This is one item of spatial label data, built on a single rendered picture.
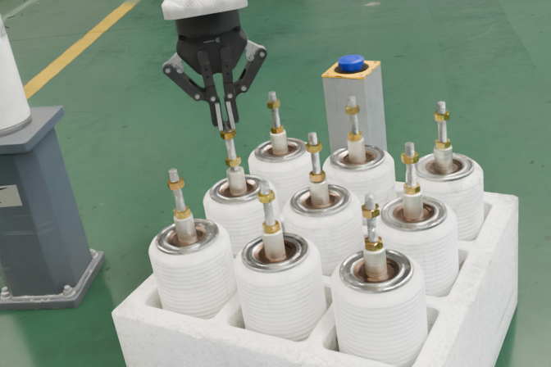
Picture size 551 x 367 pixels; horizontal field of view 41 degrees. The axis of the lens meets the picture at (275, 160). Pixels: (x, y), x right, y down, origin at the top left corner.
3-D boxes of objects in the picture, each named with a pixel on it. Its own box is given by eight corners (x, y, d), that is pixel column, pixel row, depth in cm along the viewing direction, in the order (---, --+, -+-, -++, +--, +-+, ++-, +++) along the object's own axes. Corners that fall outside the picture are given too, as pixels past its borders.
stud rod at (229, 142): (232, 177, 94) (222, 123, 91) (231, 174, 95) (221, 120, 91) (239, 175, 94) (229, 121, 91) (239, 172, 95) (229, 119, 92)
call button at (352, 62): (334, 74, 112) (333, 62, 111) (344, 65, 115) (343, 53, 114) (358, 76, 110) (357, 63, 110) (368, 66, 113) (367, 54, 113)
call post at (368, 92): (340, 248, 125) (321, 77, 112) (356, 227, 131) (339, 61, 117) (380, 255, 122) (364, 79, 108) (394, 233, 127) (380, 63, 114)
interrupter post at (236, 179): (248, 187, 96) (244, 164, 95) (247, 195, 94) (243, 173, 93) (230, 188, 97) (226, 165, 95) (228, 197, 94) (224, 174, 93)
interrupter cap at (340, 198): (361, 192, 91) (361, 188, 90) (335, 223, 85) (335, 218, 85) (307, 185, 94) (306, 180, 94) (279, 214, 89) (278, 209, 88)
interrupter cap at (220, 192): (269, 175, 98) (268, 171, 98) (266, 203, 92) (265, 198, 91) (214, 181, 99) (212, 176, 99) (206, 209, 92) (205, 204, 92)
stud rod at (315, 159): (317, 187, 90) (310, 131, 86) (325, 188, 89) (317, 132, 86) (313, 191, 89) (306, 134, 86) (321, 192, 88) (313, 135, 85)
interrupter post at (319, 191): (334, 200, 90) (330, 176, 89) (325, 209, 88) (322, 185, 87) (316, 197, 91) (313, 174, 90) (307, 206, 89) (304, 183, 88)
